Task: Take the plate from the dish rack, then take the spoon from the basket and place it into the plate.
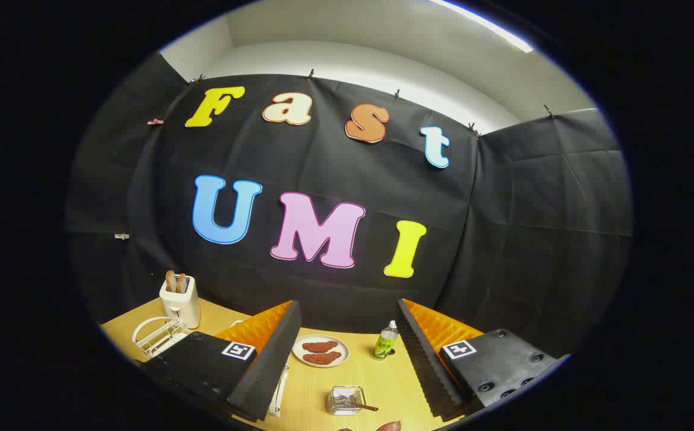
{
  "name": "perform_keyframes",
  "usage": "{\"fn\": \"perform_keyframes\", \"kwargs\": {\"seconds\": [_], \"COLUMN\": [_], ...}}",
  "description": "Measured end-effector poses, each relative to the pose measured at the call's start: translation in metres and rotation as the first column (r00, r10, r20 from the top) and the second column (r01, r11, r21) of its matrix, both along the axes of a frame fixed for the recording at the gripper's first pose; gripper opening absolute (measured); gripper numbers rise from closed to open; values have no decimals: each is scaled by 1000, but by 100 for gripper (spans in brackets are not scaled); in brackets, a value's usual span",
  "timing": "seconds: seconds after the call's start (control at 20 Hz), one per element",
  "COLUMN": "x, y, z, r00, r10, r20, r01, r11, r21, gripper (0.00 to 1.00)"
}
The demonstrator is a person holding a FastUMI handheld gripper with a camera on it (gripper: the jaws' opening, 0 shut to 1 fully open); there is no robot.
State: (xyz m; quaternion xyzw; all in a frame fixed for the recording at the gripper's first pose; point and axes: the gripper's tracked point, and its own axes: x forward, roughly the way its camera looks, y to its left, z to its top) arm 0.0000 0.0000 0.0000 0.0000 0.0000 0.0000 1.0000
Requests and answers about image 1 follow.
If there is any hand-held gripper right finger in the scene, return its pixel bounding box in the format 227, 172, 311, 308
396, 298, 569, 423

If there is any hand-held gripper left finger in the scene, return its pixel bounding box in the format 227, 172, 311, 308
141, 299, 303, 423

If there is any wooden-handled metal spoon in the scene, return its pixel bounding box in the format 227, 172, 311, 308
335, 394, 379, 412

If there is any metal wire basket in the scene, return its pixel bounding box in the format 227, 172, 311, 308
327, 386, 367, 416

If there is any white wire dish rack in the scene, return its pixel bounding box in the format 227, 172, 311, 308
132, 316, 290, 418

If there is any white plate with meat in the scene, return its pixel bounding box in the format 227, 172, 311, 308
292, 334, 350, 368

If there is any green tea bottle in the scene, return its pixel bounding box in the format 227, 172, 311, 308
371, 320, 399, 360

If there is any white toaster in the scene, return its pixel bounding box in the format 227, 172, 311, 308
159, 274, 201, 329

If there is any black backdrop cloth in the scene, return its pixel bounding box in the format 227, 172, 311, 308
66, 51, 634, 360

